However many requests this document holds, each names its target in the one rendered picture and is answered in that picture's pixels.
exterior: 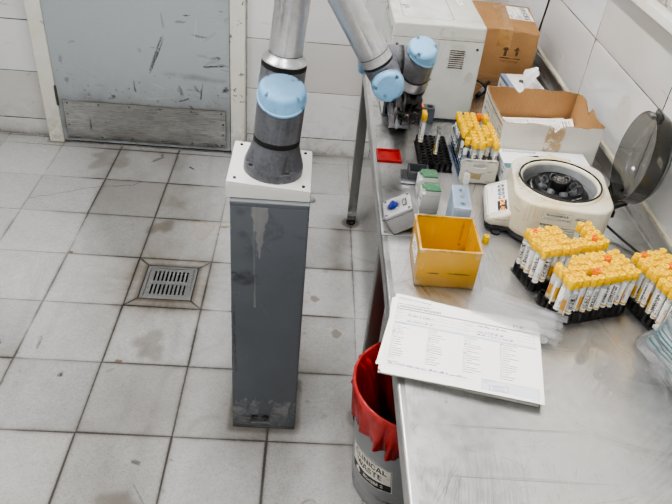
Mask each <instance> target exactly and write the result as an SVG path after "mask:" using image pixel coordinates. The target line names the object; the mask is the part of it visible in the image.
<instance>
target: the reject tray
mask: <svg viewBox="0 0 672 504"><path fill-rule="evenodd" d="M376 155H377V162H385V163H399V164H401V163H402V159H401V153H400V150H399V149H385V148H376Z"/></svg>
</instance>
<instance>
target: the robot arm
mask: <svg viewBox="0 0 672 504"><path fill-rule="evenodd" d="M327 1H328V3H329V5H330V7H331V9H332V10H333V12H334V14H335V16H336V18H337V20H338V22H339V24H340V26H341V28H342V30H343V31H344V33H345V35H346V37H347V39H348V41H349V43H350V45H351V47H352V49H353V50H354V52H355V54H356V56H357V58H358V71H359V73H361V74H366V76H367V78H368V79H369V81H370V83H371V88H372V91H373V93H374V94H375V96H376V97H377V98H378V99H379V100H381V101H384V102H390V109H391V110H392V116H393V118H394V124H395V125H396V130H397V125H399V126H402V125H404V124H406V123H407V127H408V130H410V128H411V124H415V122H416V121H417V125H419V122H420V119H421V116H422V102H423V98H422V95H423V94H424V92H425V90H426V88H427V85H428V82H429V81H431V80H432V77H431V73H432V70H433V67H434V65H435V63H436V58H437V53H438V47H437V45H436V43H435V42H434V41H433V40H432V39H431V38H429V37H426V36H418V37H416V38H413V39H412V40H411V41H410V43H409V44H408V45H394V44H387V43H386V41H385V39H384V36H383V34H382V32H381V30H380V28H379V26H378V24H377V22H376V20H375V18H374V16H373V14H372V12H371V10H370V8H369V5H368V3H367V1H366V0H327ZM310 3H311V0H274V8H273V17H272V25H271V34H270V42H269V49H268V50H267V51H265V52H264V53H263V54H262V58H261V66H260V72H259V76H258V89H257V104H256V114H255V124H254V134H253V140H252V142H251V144H250V146H249V148H248V150H247V152H246V154H245V157H244V164H243V168H244V171H245V172H246V173H247V174H248V175H249V176H250V177H251V178H253V179H255V180H257V181H260V182H263V183H267V184H273V185H284V184H290V183H293V182H295V181H297V180H298V179H300V177H301V176H302V172H303V161H302V156H301V151H300V146H299V145H300V138H301V131H302V125H303V118H304V111H305V106H306V103H307V91H306V87H305V85H304V83H305V77H306V70H307V63H308V62H307V60H306V58H305V57H304V56H303V50H304V43H305V36H306V30H307V23H308V17H309V10H310ZM419 116H420V118H419Z"/></svg>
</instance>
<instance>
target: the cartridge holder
mask: <svg viewBox="0 0 672 504"><path fill-rule="evenodd" d="M422 169H429V166H428V165H425V164H414V163H408V166H407V170H406V169H400V181H401V183H404V184H406V183H407V184H416V180H417V175H418V172H419V171H421V170H422Z"/></svg>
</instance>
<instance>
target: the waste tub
mask: <svg viewBox="0 0 672 504"><path fill-rule="evenodd" d="M414 215H415V220H414V226H413V231H412V236H411V242H410V247H409V253H410V261H411V268H412V276H413V283H414V286H428V287H442V288H457V289H471V290H472V289H473V288H474V284H475V280H476V276H477V273H478V269H479V265H480V262H481V258H482V255H484V253H483V249H482V246H481V242H480V238H479V235H478V231H477V228H476V224H475V220H474V218H467V217H454V216H440V215H427V214H414Z"/></svg>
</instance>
